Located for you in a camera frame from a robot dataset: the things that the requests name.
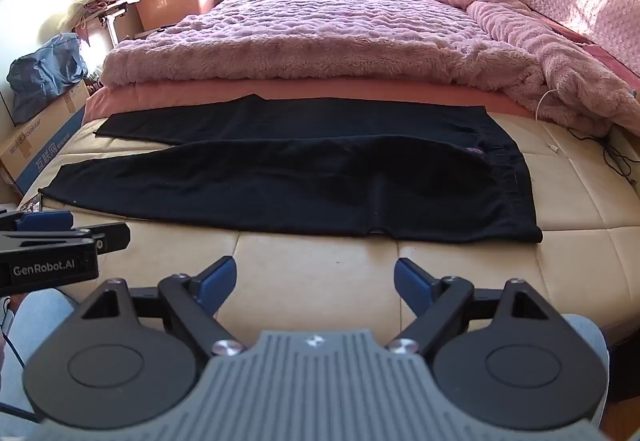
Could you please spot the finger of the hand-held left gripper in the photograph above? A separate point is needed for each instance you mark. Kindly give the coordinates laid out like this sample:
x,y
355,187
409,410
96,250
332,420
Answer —
x,y
45,221
112,238

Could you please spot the pink fuzzy blanket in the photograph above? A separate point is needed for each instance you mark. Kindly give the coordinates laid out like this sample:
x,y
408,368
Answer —
x,y
310,31

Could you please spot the blue cloth bag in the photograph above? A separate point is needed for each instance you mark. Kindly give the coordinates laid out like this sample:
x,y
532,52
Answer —
x,y
45,76

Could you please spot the person's left leg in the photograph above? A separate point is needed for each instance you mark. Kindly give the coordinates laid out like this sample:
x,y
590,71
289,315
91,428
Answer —
x,y
37,321

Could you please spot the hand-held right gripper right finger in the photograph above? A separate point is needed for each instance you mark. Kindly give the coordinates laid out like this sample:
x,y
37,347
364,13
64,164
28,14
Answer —
x,y
411,280

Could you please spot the person's right leg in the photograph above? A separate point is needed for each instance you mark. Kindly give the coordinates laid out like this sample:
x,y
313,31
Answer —
x,y
592,341

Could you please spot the person's leg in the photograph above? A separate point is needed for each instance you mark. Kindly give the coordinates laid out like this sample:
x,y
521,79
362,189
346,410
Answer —
x,y
592,341
37,321

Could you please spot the pink bed sheet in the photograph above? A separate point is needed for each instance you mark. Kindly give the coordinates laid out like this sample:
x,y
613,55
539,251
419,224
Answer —
x,y
200,96

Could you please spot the beige leather bed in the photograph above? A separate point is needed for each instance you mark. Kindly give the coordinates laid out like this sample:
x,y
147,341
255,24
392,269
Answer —
x,y
310,276

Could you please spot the black pants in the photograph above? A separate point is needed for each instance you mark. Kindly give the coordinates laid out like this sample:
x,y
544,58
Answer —
x,y
280,191

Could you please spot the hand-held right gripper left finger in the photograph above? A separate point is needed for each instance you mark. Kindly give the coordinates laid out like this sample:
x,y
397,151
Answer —
x,y
220,278

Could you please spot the large printed cardboard box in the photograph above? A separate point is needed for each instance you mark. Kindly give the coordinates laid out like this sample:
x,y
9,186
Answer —
x,y
40,146

